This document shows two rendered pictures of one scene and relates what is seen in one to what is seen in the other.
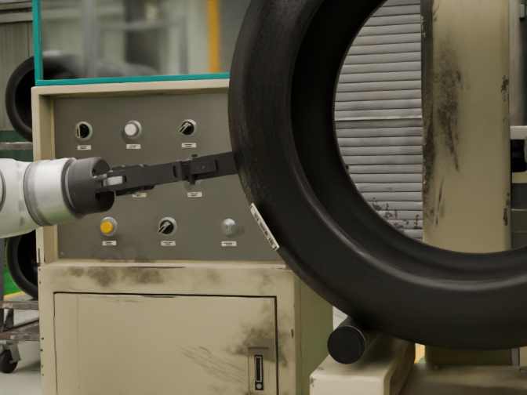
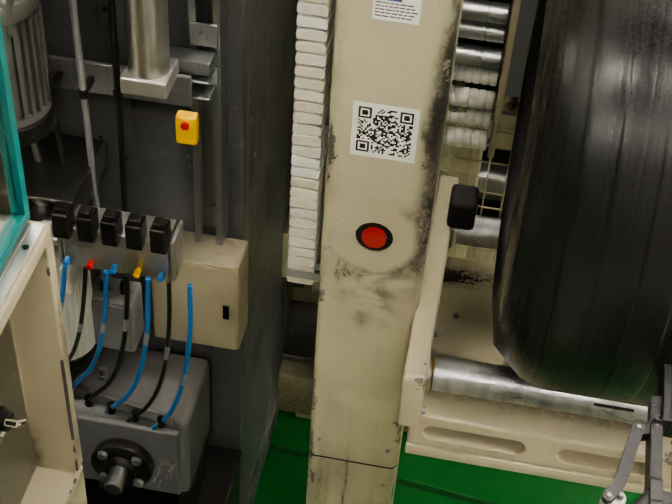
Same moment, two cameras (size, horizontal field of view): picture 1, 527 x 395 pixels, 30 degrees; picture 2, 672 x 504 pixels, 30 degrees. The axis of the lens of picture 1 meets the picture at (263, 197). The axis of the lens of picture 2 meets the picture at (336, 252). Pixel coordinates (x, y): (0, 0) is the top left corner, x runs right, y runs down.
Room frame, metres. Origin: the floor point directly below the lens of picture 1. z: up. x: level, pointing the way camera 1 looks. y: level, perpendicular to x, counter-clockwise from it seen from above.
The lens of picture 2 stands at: (1.74, 0.86, 2.08)
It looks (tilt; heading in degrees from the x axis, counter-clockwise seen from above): 43 degrees down; 263
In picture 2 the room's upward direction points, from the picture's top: 4 degrees clockwise
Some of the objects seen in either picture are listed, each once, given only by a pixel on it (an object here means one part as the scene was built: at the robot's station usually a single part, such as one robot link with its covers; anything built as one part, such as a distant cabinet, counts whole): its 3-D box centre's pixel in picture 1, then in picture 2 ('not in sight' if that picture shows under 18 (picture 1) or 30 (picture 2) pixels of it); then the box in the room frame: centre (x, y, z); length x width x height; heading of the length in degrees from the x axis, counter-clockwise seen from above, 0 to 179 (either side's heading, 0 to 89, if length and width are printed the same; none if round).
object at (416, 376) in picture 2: not in sight; (432, 293); (1.45, -0.32, 0.90); 0.40 x 0.03 x 0.10; 75
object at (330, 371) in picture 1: (368, 367); (550, 426); (1.31, -0.14, 0.83); 0.36 x 0.09 x 0.06; 165
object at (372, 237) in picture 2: not in sight; (374, 235); (1.55, -0.26, 1.06); 0.03 x 0.02 x 0.03; 165
